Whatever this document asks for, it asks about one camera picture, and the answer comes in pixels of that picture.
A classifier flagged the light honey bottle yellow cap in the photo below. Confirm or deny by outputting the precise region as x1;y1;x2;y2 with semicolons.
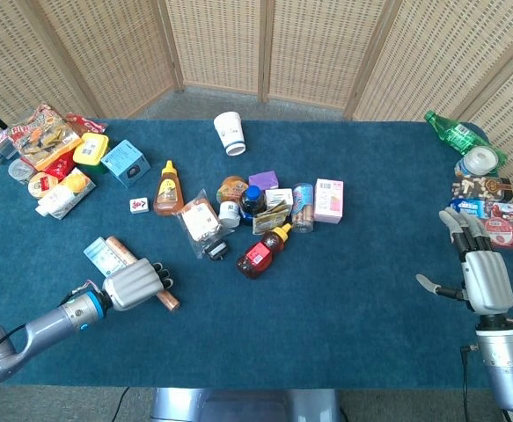
153;160;185;217

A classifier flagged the clear round container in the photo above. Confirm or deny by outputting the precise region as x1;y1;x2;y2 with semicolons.
7;157;37;185

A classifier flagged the dark honey bottle red label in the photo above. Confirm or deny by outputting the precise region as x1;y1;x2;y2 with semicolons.
236;222;293;280

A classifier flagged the grey robot torso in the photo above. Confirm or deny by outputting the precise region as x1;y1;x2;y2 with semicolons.
150;387;341;422

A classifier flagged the green plastic bottle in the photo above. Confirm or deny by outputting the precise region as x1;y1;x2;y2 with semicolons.
423;110;508;160

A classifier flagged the round cup red white lid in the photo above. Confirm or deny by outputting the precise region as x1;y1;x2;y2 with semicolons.
27;171;59;200

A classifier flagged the brown chocolate box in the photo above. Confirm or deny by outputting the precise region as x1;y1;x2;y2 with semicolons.
451;175;513;203

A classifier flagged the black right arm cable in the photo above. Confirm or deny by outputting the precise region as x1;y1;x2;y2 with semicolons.
459;345;481;422

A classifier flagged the blue table cloth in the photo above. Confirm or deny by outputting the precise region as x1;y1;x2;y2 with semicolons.
0;117;513;390

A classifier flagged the small white box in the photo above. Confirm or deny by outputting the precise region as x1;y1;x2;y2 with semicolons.
264;187;294;210

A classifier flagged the blue white tissue pack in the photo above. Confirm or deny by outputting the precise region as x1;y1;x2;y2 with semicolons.
83;236;128;279

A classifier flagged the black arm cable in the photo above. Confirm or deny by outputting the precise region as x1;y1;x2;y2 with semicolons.
459;345;481;422
0;323;29;356

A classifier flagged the black power adapter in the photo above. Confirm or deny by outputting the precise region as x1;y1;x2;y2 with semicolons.
206;240;231;261

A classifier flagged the large snack bag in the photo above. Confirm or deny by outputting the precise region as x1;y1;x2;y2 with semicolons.
7;104;83;171

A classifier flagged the woven bamboo folding screen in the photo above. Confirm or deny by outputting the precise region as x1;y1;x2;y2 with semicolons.
0;0;513;304

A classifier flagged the yellow seasoning sachet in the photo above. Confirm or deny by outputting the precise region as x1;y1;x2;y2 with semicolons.
252;200;293;236

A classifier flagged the black floor cable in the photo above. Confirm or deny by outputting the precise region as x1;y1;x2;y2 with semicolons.
114;386;131;422

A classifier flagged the red crinkled snack wrapper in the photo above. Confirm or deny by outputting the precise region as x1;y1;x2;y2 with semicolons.
65;113;108;135

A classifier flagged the red lidded round cup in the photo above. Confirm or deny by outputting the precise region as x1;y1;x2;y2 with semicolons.
484;216;513;247

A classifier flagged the orange jelly cup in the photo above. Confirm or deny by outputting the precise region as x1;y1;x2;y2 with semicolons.
216;175;249;204

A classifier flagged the purple box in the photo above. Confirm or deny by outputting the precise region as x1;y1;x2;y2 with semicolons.
248;171;281;192

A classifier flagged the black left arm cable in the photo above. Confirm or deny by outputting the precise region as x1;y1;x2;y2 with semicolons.
0;323;29;356

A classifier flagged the cola bottle blue cap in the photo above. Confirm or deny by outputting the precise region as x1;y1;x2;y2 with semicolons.
238;185;267;225

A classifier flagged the small white jar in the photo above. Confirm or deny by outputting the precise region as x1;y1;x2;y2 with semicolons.
217;200;241;229

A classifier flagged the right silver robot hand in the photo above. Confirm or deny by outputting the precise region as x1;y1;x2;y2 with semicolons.
415;207;513;316

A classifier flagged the blue toothpaste box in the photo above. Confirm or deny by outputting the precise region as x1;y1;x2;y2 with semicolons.
449;198;513;221

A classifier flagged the pink white box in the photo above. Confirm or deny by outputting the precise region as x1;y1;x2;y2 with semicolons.
313;178;345;225

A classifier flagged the bread in clear plastic bag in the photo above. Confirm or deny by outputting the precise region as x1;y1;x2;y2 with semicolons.
171;188;235;259

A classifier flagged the red snack packet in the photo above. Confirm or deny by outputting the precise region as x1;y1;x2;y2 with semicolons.
44;151;77;181

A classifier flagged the clear snack jar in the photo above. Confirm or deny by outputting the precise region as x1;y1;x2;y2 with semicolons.
291;182;316;233

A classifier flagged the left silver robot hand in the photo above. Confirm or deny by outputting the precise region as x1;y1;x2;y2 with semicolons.
101;258;174;312

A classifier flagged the silver pouch red label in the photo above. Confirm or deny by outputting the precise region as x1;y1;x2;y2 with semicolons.
0;129;19;166

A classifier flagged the white paper cup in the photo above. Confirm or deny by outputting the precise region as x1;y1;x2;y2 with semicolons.
213;111;247;156

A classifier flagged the light blue speaker box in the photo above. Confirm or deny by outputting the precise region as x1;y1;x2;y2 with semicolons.
100;139;151;189

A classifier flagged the green container yellow lid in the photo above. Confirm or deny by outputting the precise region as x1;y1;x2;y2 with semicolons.
72;132;110;169

